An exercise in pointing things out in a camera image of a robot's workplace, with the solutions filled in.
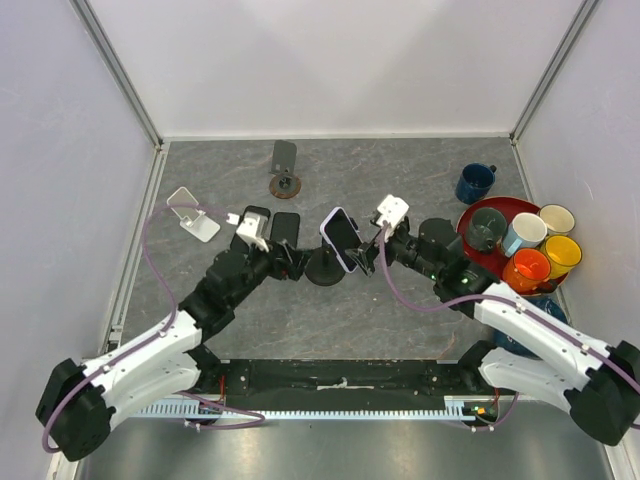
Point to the white metal phone stand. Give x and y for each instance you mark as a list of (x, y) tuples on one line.
[(193, 219)]

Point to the aluminium frame post right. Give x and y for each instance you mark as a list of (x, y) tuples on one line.
[(570, 38)]

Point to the aluminium frame post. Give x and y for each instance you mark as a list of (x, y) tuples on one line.
[(106, 50), (570, 38)]

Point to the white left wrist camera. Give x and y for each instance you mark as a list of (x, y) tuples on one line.
[(252, 227)]

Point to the orange mug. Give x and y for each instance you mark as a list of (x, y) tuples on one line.
[(528, 272)]

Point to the grey green mug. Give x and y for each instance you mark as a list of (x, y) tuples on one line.
[(485, 229)]

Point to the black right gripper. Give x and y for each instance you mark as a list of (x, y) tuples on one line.
[(364, 255)]

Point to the round wooden base phone stand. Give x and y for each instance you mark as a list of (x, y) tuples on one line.
[(285, 184)]

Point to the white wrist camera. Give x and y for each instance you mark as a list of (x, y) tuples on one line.
[(252, 227), (390, 212)]

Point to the aluminium frame post left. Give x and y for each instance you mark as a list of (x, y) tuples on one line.
[(106, 50)]

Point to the cream mug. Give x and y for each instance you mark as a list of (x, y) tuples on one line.
[(558, 219)]

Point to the black clamp phone stand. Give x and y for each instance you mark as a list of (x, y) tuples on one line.
[(323, 268)]

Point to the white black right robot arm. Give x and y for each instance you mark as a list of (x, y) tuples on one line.
[(596, 383)]

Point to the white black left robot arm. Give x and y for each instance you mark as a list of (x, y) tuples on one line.
[(83, 403)]

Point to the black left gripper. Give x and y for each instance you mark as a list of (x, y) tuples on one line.
[(294, 265)]

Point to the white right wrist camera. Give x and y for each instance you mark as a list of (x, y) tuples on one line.
[(390, 212)]

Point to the black phone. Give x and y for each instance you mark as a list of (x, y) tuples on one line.
[(240, 235), (285, 228)]

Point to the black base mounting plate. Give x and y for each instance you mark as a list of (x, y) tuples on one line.
[(340, 385)]

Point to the yellow mug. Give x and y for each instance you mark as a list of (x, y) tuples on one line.
[(563, 254)]

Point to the grey slotted cable duct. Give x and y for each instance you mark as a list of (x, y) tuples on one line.
[(183, 408)]

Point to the white light blue mug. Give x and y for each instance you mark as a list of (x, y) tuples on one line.
[(526, 230)]

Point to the red round tray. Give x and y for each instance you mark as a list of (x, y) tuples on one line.
[(499, 264)]

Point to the dark blue mug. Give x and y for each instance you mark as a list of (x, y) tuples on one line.
[(474, 183)]

